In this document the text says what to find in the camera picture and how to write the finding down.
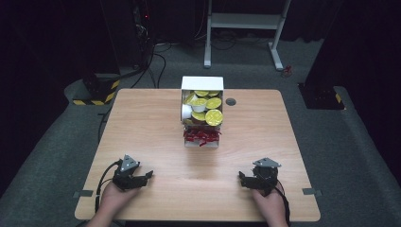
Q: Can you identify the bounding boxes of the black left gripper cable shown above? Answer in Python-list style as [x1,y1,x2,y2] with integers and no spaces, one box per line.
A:
[94,159,123,216]

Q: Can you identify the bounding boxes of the white metal stand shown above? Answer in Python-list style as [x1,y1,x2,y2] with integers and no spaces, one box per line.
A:
[203,0,292,72]

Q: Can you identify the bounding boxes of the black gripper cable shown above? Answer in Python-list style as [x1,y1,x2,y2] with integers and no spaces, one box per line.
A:
[94,159,123,216]
[273,182,291,227]

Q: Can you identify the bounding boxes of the person's right hand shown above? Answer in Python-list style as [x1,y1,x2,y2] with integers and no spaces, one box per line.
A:
[251,186,288,225]

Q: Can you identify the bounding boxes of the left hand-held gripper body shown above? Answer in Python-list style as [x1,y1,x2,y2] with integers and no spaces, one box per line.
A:
[112,153,142,191]

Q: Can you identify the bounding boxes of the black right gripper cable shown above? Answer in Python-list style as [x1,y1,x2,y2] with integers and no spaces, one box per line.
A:
[273,182,291,227]

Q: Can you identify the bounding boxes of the dark equipment rack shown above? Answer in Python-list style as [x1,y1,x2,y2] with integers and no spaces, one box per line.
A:
[131,0,156,69]

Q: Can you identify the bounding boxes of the white two-tier dispenser box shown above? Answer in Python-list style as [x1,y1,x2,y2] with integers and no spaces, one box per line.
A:
[180,75,225,149]

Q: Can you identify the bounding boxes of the pile of yellow-lidded cups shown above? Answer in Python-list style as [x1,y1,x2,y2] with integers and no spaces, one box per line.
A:
[182,90,224,128]

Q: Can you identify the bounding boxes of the black yellow striped stand base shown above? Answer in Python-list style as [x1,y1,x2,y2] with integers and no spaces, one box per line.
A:
[72,73,121,107]

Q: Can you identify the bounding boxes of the grey tape strip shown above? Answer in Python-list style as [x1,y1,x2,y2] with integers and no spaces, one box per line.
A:
[301,187,323,197]
[72,189,95,199]

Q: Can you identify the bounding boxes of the black floor cables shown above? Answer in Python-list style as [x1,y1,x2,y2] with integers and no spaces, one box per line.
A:
[129,29,272,90]

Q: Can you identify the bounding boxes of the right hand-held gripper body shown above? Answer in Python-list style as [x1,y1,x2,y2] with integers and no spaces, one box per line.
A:
[251,157,282,197]

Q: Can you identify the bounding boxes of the person's left hand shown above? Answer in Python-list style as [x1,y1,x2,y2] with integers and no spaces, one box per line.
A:
[98,181,142,221]

